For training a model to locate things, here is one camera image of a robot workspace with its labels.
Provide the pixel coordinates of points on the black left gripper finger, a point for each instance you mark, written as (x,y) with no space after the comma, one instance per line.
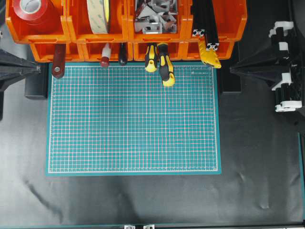
(14,69)

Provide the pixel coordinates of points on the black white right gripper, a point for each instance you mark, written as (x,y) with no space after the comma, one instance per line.
(275,68)

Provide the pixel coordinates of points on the long yellow black screwdriver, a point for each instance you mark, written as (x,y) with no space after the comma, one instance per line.
(166,68)

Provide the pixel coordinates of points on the orange container rack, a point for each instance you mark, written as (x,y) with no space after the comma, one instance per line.
(73,29)

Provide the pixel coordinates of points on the short yellow black screwdriver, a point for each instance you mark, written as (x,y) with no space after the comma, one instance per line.
(151,58)

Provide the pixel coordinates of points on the red tape roll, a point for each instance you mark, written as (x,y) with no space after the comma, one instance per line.
(35,12)

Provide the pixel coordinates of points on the yellow utility knife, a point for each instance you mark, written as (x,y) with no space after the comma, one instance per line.
(208,56)

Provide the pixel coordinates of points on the black aluminium profile bar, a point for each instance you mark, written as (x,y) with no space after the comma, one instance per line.
(211,35)

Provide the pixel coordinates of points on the beige double-sided tape roll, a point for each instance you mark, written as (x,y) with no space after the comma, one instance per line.
(99,16)

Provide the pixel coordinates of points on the green cutting mat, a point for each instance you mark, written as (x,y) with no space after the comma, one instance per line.
(122,121)

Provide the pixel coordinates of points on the aluminium corner brackets pile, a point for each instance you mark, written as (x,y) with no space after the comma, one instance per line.
(155,16)

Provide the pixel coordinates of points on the dark red handled tool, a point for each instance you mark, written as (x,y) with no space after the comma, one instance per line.
(58,67)

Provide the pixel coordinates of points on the black handled tool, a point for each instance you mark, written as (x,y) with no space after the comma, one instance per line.
(123,56)

